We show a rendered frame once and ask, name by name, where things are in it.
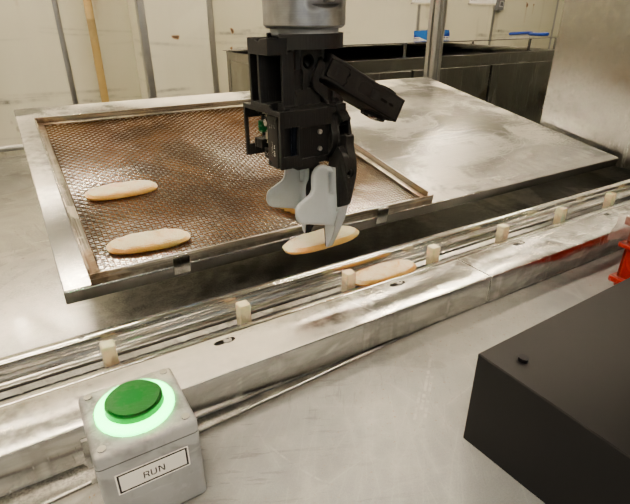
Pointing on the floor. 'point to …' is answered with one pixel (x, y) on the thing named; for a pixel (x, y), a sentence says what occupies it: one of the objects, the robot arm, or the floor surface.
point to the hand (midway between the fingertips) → (322, 227)
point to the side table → (383, 418)
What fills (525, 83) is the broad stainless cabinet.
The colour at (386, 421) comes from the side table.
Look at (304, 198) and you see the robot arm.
